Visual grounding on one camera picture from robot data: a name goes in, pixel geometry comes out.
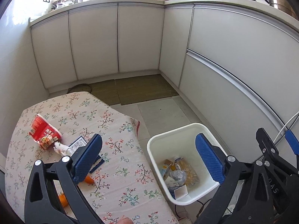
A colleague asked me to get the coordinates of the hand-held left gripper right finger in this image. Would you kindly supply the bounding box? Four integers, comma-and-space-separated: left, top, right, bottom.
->
196, 133, 275, 224

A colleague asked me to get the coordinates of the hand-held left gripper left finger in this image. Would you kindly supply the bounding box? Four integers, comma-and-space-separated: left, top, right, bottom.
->
24, 134, 104, 224

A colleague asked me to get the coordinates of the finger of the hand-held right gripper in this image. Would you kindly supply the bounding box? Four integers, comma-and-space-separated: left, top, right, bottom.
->
256, 128, 279, 166
285, 129, 299, 155

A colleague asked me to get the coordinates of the dark blue cardboard box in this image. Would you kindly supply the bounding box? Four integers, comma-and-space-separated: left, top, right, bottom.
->
69, 135, 104, 173

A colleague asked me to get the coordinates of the white tissue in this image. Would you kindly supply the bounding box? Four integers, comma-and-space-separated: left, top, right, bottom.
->
53, 142, 73, 155

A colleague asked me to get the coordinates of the clear plastic bottle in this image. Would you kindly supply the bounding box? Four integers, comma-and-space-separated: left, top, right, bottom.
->
173, 156, 200, 186

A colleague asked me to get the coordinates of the white paper ball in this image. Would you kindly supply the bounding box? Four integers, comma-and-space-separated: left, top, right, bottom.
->
170, 170, 186, 183

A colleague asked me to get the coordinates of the long white blue box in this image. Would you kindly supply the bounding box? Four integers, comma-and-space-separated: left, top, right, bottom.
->
168, 184, 188, 200

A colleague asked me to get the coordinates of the blue white milk carton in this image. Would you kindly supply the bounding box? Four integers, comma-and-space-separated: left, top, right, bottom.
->
159, 159, 175, 180

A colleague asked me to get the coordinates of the white plastic bin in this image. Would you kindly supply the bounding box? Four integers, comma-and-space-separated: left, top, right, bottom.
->
147, 122, 228, 206

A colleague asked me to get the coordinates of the red snack bag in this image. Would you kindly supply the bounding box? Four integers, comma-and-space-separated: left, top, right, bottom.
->
29, 114, 63, 150

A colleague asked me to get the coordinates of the floral tablecloth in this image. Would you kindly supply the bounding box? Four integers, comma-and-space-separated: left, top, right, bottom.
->
5, 91, 180, 224

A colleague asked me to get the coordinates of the small brown floor mat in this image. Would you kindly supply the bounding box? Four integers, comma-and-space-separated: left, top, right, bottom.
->
90, 79, 122, 106

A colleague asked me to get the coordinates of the round brown mat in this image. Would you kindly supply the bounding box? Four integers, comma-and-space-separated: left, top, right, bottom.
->
68, 83, 92, 94

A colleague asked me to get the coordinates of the large brown floor mat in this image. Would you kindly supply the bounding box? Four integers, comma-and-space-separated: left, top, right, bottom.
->
114, 74, 180, 105

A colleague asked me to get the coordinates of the white drawer cabinet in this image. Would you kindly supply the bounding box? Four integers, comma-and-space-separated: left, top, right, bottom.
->
159, 0, 299, 143

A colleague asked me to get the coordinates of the white door cabinet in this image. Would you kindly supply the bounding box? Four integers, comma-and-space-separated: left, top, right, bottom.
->
29, 0, 165, 89

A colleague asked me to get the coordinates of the steel steamer pot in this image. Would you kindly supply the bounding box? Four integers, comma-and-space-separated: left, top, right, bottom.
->
262, 0, 299, 20

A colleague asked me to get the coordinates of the cluster of small jars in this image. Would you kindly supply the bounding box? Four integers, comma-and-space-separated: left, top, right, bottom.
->
50, 0, 84, 10

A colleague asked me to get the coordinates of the white cable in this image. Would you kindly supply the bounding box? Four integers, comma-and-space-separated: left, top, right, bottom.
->
273, 111, 299, 145

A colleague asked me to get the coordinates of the black cable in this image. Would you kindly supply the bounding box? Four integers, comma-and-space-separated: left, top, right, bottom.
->
174, 199, 212, 220

